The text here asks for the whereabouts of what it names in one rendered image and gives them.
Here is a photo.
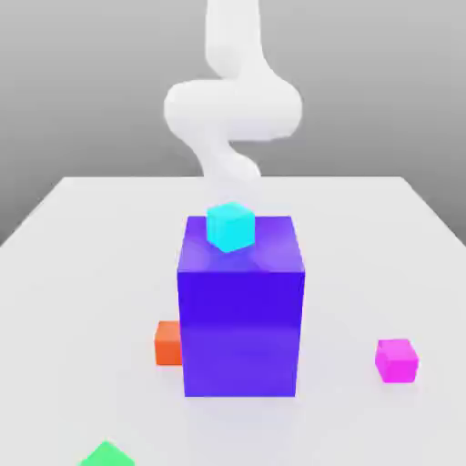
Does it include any small magenta cube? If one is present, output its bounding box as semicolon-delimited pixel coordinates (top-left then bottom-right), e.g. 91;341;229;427
374;338;420;384

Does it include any small green cube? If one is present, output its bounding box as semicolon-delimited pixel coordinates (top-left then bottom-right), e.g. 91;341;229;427
77;440;137;466

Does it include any large purple box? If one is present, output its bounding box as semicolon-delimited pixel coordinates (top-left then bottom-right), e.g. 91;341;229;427
177;214;306;399

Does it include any small cyan cube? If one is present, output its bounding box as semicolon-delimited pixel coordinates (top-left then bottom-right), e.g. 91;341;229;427
206;201;257;254

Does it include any small orange cube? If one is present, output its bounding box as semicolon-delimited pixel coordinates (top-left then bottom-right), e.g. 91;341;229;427
153;319;183;367

